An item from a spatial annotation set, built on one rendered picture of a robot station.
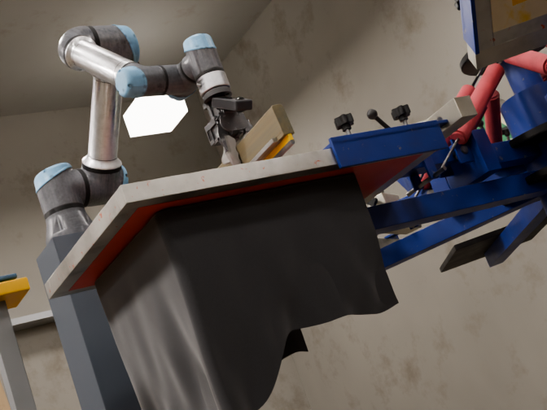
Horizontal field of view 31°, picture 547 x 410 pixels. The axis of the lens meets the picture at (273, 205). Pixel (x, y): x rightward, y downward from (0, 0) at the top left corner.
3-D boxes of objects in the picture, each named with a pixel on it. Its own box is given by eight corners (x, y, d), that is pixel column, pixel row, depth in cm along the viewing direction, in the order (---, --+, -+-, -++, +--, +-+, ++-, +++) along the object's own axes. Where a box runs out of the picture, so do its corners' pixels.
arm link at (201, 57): (200, 47, 250) (216, 29, 243) (215, 85, 247) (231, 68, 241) (174, 49, 245) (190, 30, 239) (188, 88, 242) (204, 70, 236)
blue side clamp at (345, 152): (341, 167, 206) (330, 137, 208) (330, 176, 210) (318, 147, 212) (448, 147, 222) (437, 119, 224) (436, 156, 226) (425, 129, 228)
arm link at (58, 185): (37, 222, 286) (24, 180, 289) (79, 215, 294) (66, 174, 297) (51, 205, 277) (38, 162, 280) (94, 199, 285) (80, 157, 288)
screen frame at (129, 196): (126, 203, 182) (120, 185, 183) (48, 299, 230) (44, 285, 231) (445, 144, 223) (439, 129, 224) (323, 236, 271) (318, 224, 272)
